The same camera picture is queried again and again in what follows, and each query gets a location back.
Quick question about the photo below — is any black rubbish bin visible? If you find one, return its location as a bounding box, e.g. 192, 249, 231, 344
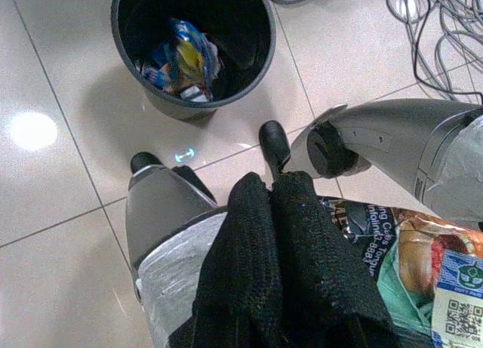
110, 0, 278, 122

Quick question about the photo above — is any dark green orange snack wrapper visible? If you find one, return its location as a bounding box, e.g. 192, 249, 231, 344
318, 195, 483, 348

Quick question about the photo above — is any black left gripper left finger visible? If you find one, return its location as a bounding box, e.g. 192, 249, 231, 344
169, 172, 288, 348

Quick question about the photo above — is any blue yellow snack wrapper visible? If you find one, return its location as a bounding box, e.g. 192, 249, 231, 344
141, 17, 223, 102

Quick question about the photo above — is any grey right robot leg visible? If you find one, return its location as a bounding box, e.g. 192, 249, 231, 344
258, 97, 483, 232

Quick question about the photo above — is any grey cable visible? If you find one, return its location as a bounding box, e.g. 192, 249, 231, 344
384, 0, 483, 103

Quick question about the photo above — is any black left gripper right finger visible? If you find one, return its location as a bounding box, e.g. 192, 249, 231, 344
269, 170, 435, 348

